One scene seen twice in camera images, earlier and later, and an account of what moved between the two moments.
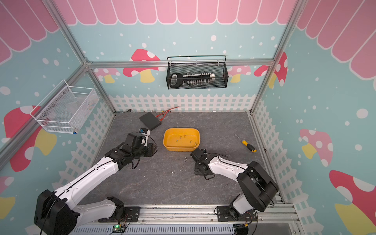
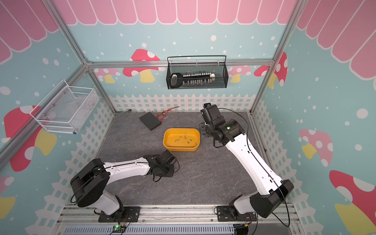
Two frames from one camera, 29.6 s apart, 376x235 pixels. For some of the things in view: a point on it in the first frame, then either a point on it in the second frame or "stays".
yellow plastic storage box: [181, 139] stays
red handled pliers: [165, 112] stays
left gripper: [151, 151] -> [171, 172]
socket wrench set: [177, 79] stays
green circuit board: [118, 228] stays
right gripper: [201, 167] -> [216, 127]
